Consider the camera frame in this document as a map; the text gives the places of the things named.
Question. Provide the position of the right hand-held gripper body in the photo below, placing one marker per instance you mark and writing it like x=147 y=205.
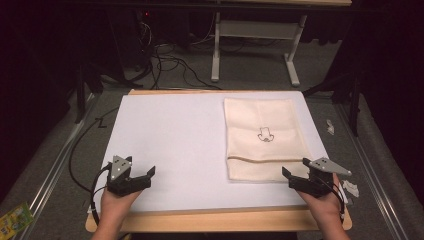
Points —
x=316 y=183

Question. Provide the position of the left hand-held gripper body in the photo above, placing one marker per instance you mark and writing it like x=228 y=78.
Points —
x=120 y=181

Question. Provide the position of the person's left hand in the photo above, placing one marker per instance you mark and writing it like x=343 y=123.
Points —
x=115 y=205

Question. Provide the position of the person's right hand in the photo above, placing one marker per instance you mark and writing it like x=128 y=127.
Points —
x=325 y=206

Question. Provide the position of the large white crumpled scrap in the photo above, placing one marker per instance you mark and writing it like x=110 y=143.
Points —
x=351 y=188

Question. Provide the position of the small white scrap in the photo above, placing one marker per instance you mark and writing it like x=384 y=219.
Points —
x=330 y=127

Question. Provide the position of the white table mat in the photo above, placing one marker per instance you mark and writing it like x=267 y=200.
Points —
x=173 y=133

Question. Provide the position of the cream cloth with line drawing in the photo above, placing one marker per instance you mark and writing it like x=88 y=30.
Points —
x=263 y=116

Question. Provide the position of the black stand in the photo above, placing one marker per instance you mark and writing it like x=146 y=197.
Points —
x=346 y=96
x=87 y=83

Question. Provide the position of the yellow green packet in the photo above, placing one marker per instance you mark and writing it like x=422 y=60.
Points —
x=13 y=221

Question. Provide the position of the metal floor rail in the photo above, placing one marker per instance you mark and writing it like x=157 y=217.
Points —
x=56 y=163
x=370 y=166

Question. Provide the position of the white desk frame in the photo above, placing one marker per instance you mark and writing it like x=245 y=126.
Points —
x=253 y=29

